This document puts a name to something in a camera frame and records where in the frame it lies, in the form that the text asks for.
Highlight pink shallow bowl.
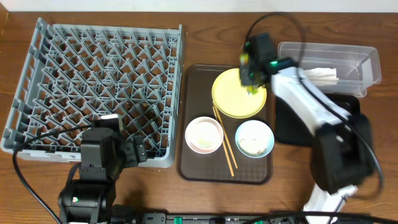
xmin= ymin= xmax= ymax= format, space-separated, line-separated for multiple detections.
xmin=185 ymin=116 xmax=224 ymax=154

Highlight green yellow snack wrapper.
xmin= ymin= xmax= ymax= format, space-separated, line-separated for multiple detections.
xmin=239 ymin=53 xmax=258 ymax=95

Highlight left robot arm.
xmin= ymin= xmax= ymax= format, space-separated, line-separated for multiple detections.
xmin=58 ymin=114 xmax=148 ymax=223

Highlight clear plastic waste bin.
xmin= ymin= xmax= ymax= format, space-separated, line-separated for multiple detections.
xmin=277 ymin=41 xmax=382 ymax=98

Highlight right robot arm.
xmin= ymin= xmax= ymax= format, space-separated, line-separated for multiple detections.
xmin=239 ymin=33 xmax=374 ymax=223

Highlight brown plastic serving tray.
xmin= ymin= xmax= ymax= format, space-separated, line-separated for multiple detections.
xmin=177 ymin=65 xmax=272 ymax=185

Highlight left wooden chopstick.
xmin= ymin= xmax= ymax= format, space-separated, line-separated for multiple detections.
xmin=212 ymin=105 xmax=234 ymax=177

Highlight black rectangular tray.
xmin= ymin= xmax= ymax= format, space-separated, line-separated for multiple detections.
xmin=274 ymin=93 xmax=361 ymax=147

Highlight white napkin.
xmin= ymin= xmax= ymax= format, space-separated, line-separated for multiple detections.
xmin=303 ymin=68 xmax=339 ymax=86

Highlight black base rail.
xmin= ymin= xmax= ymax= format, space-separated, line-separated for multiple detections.
xmin=109 ymin=205 xmax=308 ymax=224

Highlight grey plastic dish rack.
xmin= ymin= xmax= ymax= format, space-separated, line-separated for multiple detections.
xmin=1 ymin=19 xmax=184 ymax=168

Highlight light blue bowl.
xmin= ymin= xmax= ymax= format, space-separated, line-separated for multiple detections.
xmin=235 ymin=120 xmax=275 ymax=159

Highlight yellow round plate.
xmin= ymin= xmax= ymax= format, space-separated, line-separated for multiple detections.
xmin=211 ymin=68 xmax=267 ymax=119

